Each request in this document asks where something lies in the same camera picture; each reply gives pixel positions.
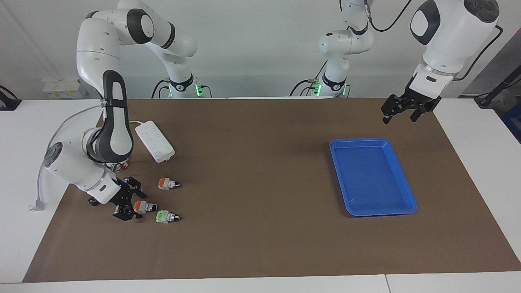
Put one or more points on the black stand pole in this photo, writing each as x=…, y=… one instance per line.
x=486, y=99

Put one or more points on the green block selector switch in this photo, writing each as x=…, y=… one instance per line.
x=165, y=217

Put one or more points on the selector switch orange green blocks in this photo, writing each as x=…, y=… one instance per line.
x=143, y=206

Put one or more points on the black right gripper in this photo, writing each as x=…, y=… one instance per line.
x=124, y=195

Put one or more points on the white boxes stack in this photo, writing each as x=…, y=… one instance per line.
x=61, y=87

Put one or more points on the blue crate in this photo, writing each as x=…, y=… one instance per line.
x=515, y=124

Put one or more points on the small black terminal block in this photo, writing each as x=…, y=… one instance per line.
x=93, y=202

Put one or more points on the white power strip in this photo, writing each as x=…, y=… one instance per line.
x=154, y=141

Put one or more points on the orange block selector switch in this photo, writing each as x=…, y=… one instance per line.
x=166, y=184

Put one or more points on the brown table mat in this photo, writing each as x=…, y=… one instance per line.
x=260, y=244

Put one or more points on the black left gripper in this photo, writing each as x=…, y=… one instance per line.
x=413, y=102

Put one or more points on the blue plastic tray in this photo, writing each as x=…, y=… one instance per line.
x=370, y=179

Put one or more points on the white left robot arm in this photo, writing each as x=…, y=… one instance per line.
x=452, y=36

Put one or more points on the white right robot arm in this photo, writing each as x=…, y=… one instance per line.
x=97, y=44

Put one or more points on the white circuit breaker red lever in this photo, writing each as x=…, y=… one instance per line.
x=118, y=166

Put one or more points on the black clamp base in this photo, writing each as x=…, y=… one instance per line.
x=8, y=103

